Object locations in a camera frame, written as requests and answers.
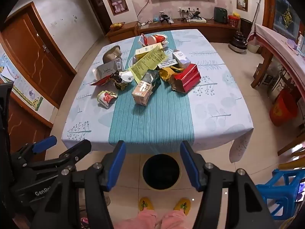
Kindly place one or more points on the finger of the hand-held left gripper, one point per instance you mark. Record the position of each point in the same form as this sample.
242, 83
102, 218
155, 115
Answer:
45, 144
71, 153

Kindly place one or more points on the gold hanging ornament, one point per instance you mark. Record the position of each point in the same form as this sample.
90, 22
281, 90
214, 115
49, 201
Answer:
287, 18

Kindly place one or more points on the stacked black pots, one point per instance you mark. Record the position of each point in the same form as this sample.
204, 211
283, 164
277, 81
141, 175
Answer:
238, 41

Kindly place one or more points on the white set-top box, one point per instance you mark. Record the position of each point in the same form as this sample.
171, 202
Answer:
196, 21

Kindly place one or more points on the crumpled silver wrapper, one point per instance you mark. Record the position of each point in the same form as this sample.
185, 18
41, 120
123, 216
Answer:
125, 77

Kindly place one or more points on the wooden side table pink cloth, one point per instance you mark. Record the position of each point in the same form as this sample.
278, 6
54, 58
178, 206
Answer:
274, 40

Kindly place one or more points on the blue plastic stool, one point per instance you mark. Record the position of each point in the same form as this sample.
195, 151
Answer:
283, 193

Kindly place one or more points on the wooden chair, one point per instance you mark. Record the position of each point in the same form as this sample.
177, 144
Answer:
293, 148

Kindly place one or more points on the pink dumbbells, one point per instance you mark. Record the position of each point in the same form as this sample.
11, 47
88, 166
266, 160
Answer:
119, 6

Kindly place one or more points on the red plastic basket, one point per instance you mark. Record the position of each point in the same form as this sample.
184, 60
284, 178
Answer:
233, 21

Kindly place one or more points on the red cardboard box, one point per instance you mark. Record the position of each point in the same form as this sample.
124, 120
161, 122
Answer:
188, 76

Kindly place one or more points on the children's wall poster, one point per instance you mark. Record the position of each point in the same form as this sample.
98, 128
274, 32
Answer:
21, 85

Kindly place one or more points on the crumpled red green wrapper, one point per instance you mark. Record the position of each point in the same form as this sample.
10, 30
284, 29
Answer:
107, 97

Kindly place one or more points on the red plastic bucket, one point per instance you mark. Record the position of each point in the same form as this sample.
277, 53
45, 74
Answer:
282, 107

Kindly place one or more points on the yellow-green printed pouch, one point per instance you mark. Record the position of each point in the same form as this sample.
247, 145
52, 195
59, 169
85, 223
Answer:
147, 62

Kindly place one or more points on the brown wooden door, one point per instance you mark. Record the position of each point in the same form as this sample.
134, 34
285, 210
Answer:
95, 7
33, 52

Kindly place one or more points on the person's pink trousers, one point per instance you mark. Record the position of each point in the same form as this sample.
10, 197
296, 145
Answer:
147, 220

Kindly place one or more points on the wooden television cabinet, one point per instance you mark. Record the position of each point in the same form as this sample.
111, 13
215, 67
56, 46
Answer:
214, 28

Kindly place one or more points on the white and yellow carton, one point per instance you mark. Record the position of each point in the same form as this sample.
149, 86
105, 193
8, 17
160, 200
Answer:
145, 50

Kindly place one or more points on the purple and white box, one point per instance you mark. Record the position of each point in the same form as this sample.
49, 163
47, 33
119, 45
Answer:
180, 56

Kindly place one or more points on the flattened silver cardboard box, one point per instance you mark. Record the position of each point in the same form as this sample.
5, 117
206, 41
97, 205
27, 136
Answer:
107, 70

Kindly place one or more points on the dark green kitchen appliance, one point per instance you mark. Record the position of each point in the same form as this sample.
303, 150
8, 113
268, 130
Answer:
220, 15

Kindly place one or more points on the white box with black label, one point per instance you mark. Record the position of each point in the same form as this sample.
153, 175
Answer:
168, 63

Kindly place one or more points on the black round waste bin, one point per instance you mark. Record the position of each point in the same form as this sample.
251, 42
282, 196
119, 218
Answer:
160, 171

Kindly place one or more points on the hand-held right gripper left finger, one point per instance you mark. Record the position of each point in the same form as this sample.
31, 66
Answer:
116, 164

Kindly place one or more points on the beige drink carton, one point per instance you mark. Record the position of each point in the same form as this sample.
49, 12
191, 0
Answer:
141, 95

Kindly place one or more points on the yellow fruit bowl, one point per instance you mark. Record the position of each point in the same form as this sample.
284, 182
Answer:
116, 25

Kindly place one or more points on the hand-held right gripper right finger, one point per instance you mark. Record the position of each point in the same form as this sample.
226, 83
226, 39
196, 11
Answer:
190, 167

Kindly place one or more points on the red foil snack wrapper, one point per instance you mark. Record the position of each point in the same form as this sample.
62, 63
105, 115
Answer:
102, 81

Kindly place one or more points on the yellow slipper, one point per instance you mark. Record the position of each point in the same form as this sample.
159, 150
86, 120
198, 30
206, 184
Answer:
146, 204
182, 204

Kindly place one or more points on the brown paper bag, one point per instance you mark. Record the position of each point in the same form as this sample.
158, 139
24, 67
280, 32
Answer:
112, 53

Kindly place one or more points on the dark green foil packet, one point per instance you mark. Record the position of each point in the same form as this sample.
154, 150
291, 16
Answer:
151, 77

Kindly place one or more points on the red paper cup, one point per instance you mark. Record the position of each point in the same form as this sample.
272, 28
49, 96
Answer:
158, 38

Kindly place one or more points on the golden yellow bag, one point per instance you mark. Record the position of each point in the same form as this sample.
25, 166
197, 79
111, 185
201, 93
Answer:
168, 72

